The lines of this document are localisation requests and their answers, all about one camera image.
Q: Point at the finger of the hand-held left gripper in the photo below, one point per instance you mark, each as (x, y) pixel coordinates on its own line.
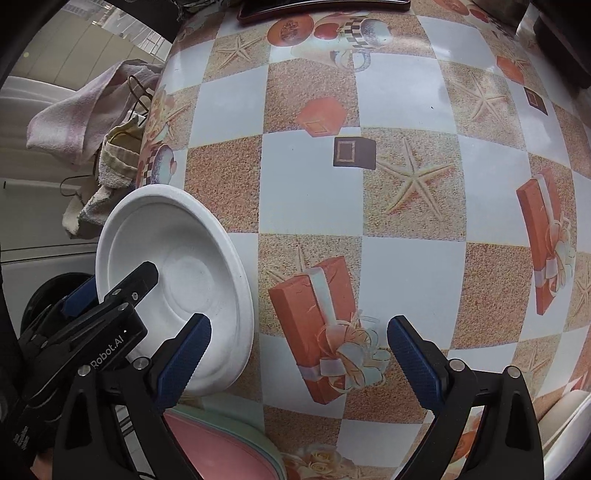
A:
(136, 281)
(79, 297)

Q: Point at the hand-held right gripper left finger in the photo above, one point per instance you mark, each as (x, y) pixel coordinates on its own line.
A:
(184, 360)

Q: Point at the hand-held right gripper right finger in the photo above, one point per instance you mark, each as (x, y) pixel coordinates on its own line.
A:
(413, 364)

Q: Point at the large white bowl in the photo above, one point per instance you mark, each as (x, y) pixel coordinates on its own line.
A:
(194, 258)

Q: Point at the pink square plate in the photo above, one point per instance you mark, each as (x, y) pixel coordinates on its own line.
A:
(207, 447)

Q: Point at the medium white bowl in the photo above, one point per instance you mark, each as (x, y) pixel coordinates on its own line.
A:
(570, 429)

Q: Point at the white washing machine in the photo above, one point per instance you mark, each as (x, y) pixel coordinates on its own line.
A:
(46, 286)

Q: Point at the beige towel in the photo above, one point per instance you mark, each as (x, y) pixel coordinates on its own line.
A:
(115, 170)

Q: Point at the pink towel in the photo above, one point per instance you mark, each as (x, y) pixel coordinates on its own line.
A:
(69, 120)

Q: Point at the printed checkered tablecloth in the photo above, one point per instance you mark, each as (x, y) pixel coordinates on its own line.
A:
(314, 184)

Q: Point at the white rounded tub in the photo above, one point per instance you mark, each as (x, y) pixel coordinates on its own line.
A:
(18, 92)

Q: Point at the dark red phone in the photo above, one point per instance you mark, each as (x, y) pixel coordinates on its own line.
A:
(323, 5)

